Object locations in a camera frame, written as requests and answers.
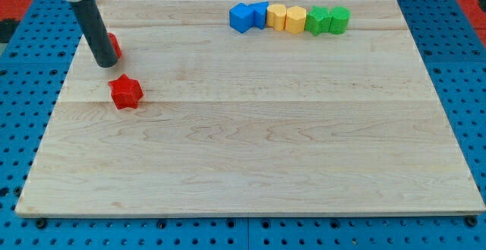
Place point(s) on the yellow hexagon block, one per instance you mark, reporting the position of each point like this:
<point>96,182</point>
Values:
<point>295,19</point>

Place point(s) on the green cylinder block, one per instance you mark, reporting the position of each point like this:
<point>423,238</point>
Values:
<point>339,19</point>

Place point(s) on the red star block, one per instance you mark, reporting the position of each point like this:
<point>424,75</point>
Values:
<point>125,92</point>

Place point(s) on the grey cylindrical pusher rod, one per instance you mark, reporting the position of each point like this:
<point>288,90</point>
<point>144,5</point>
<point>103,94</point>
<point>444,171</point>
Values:
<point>95,32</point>

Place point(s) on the blue triangle block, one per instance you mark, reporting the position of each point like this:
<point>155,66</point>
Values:
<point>260,14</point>

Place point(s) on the wooden board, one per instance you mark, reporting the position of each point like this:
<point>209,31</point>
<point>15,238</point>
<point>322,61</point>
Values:
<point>255,124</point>

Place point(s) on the green star block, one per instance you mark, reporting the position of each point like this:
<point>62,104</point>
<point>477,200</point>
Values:
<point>318,20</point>

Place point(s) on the red circle block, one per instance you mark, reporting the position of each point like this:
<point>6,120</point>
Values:
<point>115,45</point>

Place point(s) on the blue cube block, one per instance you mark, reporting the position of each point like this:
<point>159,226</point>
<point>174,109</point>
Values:
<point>241,17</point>

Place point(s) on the yellow heart block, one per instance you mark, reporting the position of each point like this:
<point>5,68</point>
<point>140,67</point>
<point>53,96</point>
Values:
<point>276,16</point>

